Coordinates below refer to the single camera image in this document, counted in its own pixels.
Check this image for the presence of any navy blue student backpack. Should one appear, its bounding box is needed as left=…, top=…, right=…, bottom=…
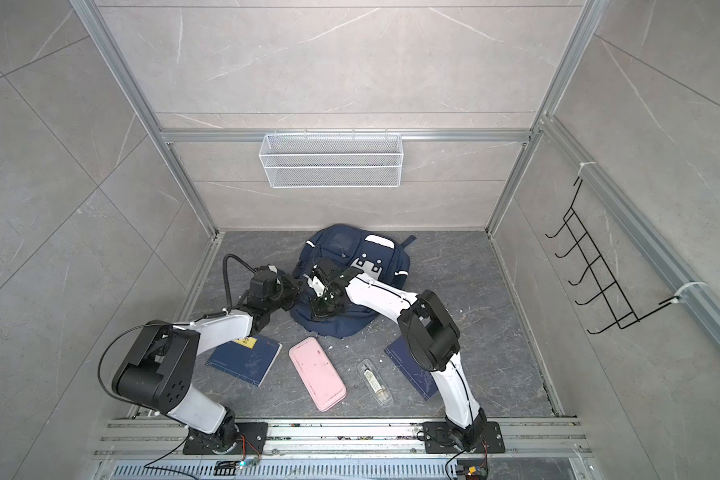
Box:
left=289, top=224, right=418, bottom=340

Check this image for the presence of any navy blue notebook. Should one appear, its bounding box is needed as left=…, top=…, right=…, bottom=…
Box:
left=384, top=337, right=438, bottom=401
left=206, top=335, right=282, bottom=387

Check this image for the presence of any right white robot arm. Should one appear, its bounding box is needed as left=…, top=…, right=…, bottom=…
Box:
left=306, top=259, right=487, bottom=446

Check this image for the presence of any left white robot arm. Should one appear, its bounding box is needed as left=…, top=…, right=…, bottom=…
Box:
left=111, top=265, right=304, bottom=436

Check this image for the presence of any pink pencil case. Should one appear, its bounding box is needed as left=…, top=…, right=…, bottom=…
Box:
left=289, top=337, right=347, bottom=412

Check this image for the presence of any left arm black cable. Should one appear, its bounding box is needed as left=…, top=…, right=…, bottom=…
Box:
left=221, top=253, right=258, bottom=313

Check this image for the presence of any white wire mesh basket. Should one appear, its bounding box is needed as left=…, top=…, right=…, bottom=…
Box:
left=259, top=133, right=404, bottom=188

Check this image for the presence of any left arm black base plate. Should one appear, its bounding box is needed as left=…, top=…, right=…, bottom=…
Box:
left=182, top=422, right=269, bottom=455

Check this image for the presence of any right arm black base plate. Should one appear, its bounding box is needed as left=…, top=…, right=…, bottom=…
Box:
left=415, top=421, right=506, bottom=454

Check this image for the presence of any aluminium front rail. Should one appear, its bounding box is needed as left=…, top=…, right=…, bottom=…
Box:
left=91, top=418, right=593, bottom=460

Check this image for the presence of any black wire hook rack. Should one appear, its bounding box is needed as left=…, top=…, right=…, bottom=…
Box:
left=544, top=177, right=683, bottom=336

